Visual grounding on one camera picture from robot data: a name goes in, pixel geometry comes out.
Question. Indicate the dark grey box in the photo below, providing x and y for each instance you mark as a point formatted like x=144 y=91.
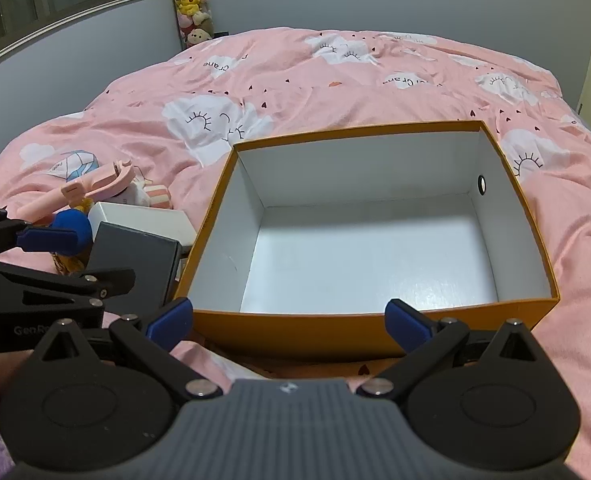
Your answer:
x=153 y=258

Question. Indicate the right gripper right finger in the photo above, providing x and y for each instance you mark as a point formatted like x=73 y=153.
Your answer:
x=428 y=344

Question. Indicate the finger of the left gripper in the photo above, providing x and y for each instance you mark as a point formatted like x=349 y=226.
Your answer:
x=19 y=285
x=50 y=239

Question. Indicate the white glasses case box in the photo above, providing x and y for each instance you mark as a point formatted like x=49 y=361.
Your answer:
x=170 y=223

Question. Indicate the hanging plush toy organizer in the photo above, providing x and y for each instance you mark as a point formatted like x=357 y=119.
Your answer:
x=191 y=2

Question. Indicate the orange cardboard box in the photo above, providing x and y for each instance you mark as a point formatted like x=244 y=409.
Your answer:
x=309 y=236

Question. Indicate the white cat plush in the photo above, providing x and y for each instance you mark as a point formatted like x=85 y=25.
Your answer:
x=143 y=192

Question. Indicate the brown bear plush blue cap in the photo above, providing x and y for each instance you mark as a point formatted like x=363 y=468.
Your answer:
x=75 y=217

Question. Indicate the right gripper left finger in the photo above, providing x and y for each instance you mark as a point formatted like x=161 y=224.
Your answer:
x=145 y=345

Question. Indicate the pink phone holder stick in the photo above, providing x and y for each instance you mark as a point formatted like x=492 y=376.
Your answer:
x=102 y=183

